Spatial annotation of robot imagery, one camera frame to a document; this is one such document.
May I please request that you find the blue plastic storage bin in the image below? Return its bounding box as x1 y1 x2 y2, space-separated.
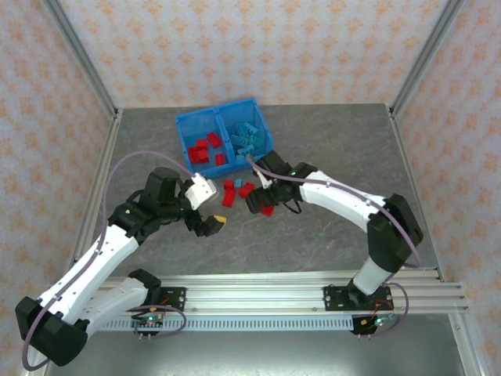
216 97 274 172
175 107 237 179

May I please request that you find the small circuit board with LEDs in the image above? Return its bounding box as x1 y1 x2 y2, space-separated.
362 313 395 329
131 309 164 329

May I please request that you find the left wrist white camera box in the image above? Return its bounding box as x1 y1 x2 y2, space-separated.
183 172 218 211

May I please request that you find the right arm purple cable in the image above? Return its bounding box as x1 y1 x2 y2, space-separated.
245 153 424 338

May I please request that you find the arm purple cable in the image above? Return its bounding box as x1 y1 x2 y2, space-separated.
21 150 196 372
245 153 424 338

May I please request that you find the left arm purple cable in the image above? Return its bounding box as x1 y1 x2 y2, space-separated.
21 150 196 372

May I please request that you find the aluminium table side rail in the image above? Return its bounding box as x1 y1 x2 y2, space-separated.
19 109 124 376
387 104 488 376

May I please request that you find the long aluminium base rail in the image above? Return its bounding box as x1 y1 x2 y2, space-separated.
41 273 470 316

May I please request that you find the slotted grey cable duct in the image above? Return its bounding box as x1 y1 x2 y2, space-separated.
57 316 355 333

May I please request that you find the aluminium frame post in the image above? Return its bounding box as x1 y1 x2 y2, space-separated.
388 0 469 118
41 0 121 121

